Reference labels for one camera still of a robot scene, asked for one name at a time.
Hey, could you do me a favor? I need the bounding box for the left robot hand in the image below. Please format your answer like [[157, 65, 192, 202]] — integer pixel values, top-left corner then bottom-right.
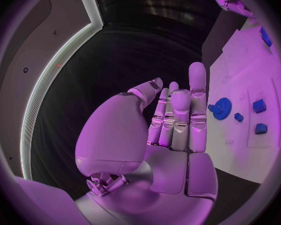
[[73, 61, 218, 225]]

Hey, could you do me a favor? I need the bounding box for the short blue plug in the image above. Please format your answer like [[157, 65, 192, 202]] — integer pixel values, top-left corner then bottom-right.
[[233, 112, 245, 123]]

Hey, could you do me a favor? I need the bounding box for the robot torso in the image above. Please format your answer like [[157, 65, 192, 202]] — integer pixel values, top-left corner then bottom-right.
[[0, 0, 105, 181]]

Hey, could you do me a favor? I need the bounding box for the thick blue cylinder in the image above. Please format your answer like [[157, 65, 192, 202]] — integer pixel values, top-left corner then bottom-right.
[[258, 26, 274, 48]]

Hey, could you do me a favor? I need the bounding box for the blue block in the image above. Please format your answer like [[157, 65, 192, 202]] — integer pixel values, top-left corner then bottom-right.
[[254, 123, 269, 135], [251, 98, 268, 114]]

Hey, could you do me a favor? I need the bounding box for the blue gear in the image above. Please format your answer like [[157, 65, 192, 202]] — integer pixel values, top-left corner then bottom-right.
[[206, 97, 233, 121]]

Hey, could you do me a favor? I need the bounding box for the white task board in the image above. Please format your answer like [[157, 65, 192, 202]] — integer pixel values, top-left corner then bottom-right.
[[201, 16, 281, 185]]

